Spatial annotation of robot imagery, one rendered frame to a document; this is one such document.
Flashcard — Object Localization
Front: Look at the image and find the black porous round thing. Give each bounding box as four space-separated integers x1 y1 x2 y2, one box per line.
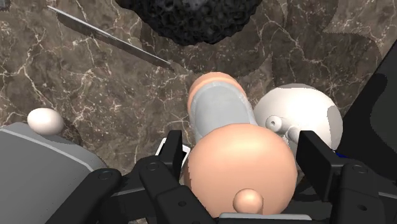
115 0 261 46

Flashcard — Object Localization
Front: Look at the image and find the peach and grey round figure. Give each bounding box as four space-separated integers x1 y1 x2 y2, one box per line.
185 71 298 218

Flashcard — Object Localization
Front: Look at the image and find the small white flat thing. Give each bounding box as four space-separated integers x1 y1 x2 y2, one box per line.
155 137 192 174

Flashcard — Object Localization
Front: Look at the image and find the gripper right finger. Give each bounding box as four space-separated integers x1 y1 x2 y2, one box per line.
295 130 397 224

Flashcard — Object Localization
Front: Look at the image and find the white egg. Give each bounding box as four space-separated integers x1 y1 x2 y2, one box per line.
27 107 66 136

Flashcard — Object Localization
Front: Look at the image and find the white round teapot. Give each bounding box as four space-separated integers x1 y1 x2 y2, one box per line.
253 83 344 156

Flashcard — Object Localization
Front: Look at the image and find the grey rounded appliance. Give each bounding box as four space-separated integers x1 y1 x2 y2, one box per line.
0 122 108 224

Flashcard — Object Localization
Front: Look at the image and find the silver kitchen knife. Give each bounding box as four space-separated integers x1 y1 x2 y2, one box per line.
46 5 176 73

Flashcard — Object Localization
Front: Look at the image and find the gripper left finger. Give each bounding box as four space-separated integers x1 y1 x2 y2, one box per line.
45 129 218 224

